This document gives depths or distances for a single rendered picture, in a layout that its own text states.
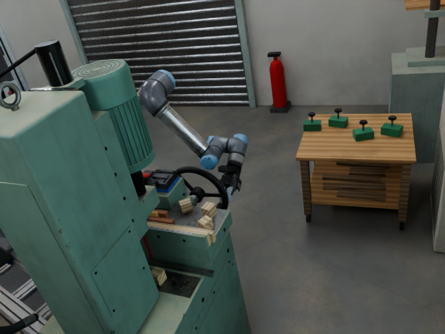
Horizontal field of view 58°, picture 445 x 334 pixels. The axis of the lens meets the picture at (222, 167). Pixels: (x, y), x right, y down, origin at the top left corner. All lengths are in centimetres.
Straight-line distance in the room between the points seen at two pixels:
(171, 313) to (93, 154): 58
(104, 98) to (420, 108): 242
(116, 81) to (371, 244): 191
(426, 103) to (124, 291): 247
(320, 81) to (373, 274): 229
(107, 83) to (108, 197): 30
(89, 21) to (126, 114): 390
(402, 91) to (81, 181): 248
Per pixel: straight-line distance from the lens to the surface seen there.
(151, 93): 178
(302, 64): 417
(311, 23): 403
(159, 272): 141
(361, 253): 256
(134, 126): 120
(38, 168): 91
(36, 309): 249
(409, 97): 310
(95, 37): 507
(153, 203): 139
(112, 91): 114
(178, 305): 135
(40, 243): 107
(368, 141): 256
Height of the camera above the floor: 181
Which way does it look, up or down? 32 degrees down
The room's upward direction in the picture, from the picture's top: 11 degrees counter-clockwise
